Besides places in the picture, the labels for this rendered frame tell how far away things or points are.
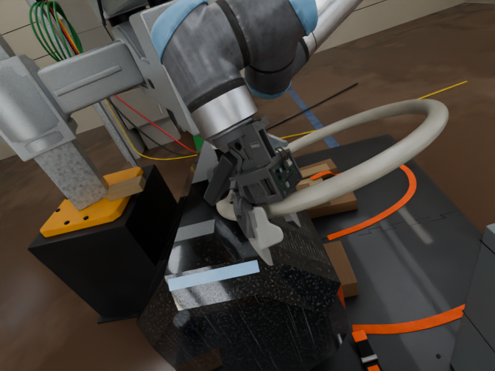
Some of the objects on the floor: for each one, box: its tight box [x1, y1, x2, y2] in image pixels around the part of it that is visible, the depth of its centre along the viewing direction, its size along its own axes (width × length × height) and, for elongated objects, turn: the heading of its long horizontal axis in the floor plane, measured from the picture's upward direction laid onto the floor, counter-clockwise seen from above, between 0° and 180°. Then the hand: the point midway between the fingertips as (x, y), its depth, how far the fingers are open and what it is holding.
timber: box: [323, 241, 359, 297], centre depth 166 cm, size 30×12×12 cm, turn 23°
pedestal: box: [27, 164, 178, 324], centre depth 195 cm, size 66×66×74 cm
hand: (280, 241), depth 48 cm, fingers open, 9 cm apart
